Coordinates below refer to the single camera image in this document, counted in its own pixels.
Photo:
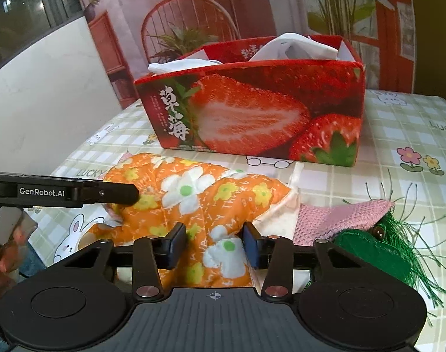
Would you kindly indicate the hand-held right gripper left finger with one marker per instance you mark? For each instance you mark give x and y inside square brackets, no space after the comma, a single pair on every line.
[177,245]

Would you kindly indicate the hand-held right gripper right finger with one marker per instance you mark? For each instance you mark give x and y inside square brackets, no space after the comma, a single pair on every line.
[253,245]

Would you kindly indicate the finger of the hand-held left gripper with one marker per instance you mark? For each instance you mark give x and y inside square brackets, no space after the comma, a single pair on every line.
[116,192]

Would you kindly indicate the orange floral padded cloth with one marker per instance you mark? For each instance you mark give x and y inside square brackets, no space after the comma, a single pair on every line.
[208,205]

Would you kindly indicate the pink knitted cloth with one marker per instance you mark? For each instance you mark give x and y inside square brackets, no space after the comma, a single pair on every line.
[318,223]

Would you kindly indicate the green tasselled ornament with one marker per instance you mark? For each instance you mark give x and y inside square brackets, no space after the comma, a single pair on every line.
[377,256]

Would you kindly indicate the red strawberry print cardboard box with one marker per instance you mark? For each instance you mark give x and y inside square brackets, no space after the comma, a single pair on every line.
[263,117]

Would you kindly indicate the white cloth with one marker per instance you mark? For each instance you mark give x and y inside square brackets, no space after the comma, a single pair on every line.
[289,49]

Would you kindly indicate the person's left hand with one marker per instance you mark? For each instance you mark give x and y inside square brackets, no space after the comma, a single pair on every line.
[6,260]

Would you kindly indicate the green checked cartoon tablecloth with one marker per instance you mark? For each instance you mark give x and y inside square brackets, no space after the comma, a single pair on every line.
[391,124]

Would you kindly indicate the dark framed window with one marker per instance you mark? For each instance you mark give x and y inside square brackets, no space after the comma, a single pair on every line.
[17,0]

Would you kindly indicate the printed room scene wall tapestry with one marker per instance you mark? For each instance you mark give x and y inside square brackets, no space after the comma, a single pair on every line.
[263,7]

